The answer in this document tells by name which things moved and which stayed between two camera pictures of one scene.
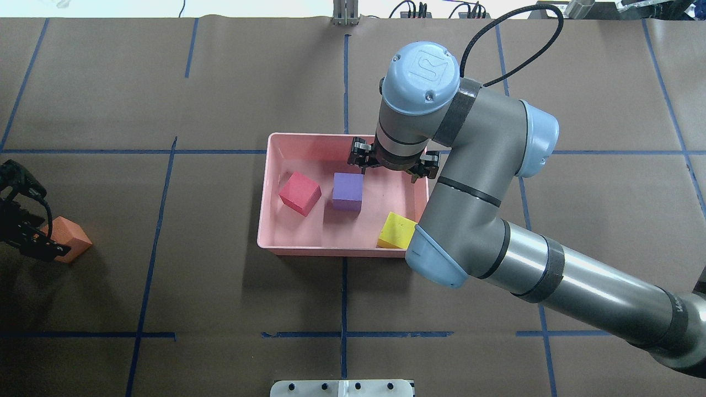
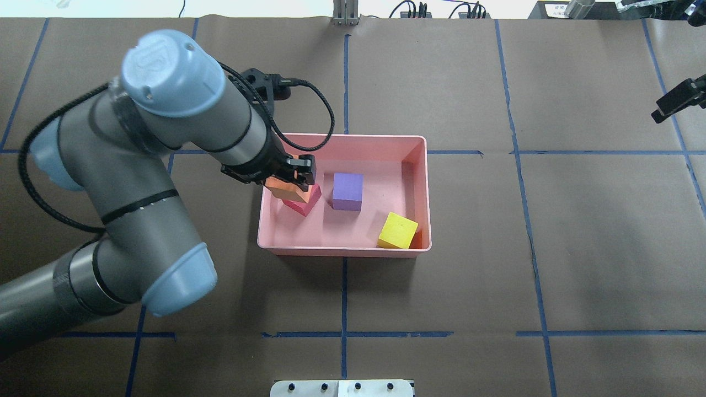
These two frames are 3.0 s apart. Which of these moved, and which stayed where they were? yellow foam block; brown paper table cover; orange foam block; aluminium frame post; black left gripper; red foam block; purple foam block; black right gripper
Moved: black right gripper; black left gripper; orange foam block
Stayed: yellow foam block; brown paper table cover; red foam block; aluminium frame post; purple foam block
